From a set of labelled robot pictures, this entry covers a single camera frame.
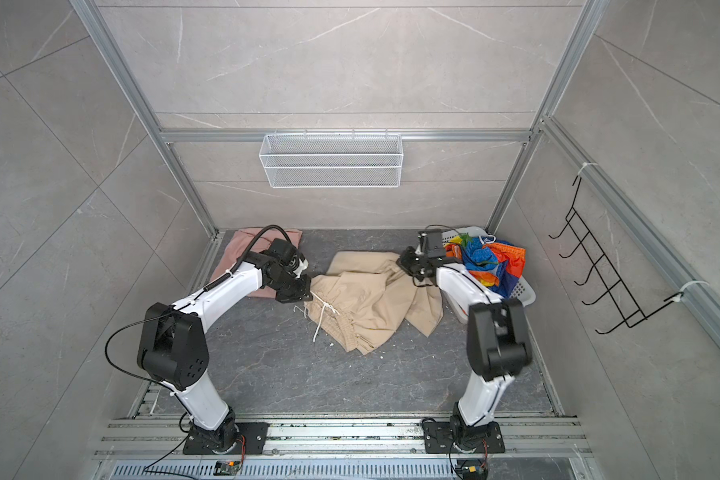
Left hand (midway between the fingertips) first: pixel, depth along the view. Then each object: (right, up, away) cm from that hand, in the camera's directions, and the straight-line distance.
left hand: (312, 292), depth 89 cm
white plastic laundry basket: (+66, 0, +4) cm, 66 cm away
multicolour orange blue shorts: (+60, +8, +7) cm, 61 cm away
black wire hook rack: (+70, 0, -29) cm, 76 cm away
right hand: (+25, +10, +7) cm, 28 cm away
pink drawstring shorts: (-29, +17, +22) cm, 40 cm away
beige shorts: (+16, -2, +5) cm, 17 cm away
